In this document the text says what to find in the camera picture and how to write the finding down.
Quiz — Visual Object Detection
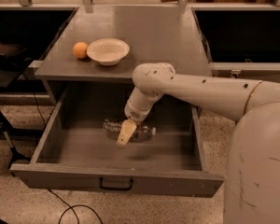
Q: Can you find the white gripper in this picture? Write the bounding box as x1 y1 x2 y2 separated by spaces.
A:
117 87 163 147

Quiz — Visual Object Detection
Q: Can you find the clear plastic water bottle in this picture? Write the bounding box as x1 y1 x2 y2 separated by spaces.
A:
103 118 156 143

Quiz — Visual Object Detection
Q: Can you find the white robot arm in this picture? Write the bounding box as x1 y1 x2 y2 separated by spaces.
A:
118 63 280 224

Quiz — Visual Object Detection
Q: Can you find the grey open top drawer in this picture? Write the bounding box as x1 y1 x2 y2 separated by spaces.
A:
11 92 224 197

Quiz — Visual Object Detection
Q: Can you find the grey cabinet with counter top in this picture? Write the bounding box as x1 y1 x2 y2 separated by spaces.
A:
35 5 215 117

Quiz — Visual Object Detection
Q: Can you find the white bowl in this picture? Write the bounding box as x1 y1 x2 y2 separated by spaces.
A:
87 38 130 66

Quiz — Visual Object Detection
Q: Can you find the orange fruit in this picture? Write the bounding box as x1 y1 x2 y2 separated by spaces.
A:
72 42 88 59

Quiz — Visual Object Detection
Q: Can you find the black tripod stand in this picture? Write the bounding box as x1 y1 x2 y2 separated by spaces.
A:
0 113 30 167

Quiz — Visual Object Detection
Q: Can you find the dark box on left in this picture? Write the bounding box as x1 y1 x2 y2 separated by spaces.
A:
0 42 33 72

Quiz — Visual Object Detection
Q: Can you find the black drawer handle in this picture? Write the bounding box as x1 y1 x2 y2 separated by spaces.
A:
99 177 133 191

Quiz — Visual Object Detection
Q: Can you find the black cable on front floor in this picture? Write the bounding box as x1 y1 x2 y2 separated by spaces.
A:
47 189 105 224

